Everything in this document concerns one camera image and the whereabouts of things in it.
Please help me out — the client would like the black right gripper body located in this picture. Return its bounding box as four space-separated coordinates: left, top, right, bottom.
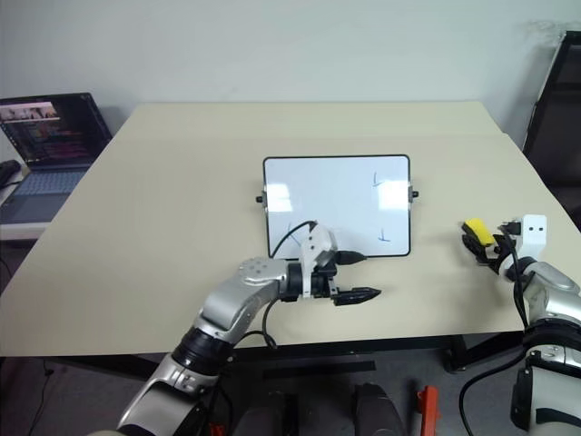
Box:
491 230 517 263

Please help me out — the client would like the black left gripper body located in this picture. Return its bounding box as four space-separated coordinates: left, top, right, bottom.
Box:
310 264 341 302

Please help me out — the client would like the yellow whiteboard eraser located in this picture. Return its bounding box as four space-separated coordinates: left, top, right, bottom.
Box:
462 218 497 247

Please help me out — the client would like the black-framed desktop whiteboard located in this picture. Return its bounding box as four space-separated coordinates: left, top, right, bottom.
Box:
253 154 420 260

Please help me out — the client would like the black flat floor bar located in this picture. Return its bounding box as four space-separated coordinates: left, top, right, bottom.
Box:
262 360 379 382

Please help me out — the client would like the black chair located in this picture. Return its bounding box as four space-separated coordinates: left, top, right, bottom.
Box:
521 30 581 215

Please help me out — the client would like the red clamp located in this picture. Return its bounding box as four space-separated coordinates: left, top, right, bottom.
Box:
414 385 444 436

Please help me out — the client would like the open grey laptop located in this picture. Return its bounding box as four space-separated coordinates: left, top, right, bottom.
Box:
0 92 114 240

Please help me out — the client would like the black object beside laptop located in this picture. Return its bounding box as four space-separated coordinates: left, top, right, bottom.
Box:
0 160 23 190

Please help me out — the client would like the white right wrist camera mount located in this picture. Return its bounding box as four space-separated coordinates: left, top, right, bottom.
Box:
519 213 548 261

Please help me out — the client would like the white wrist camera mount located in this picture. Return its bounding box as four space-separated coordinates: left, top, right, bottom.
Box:
519 213 548 261
298 222 340 300

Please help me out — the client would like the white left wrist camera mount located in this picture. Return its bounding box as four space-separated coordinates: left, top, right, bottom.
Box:
298 222 340 300

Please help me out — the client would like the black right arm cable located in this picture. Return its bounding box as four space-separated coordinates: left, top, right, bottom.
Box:
458 224 535 436

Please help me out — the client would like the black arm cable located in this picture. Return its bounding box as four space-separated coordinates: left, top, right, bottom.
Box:
458 224 535 436
235 220 319 351

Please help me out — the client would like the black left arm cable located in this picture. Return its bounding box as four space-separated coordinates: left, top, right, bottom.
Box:
235 220 319 351

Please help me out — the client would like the black table frame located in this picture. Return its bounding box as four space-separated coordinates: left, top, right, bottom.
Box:
0 332 528 379

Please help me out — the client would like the thin black floor cable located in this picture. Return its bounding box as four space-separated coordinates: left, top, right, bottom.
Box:
41 357 57 412

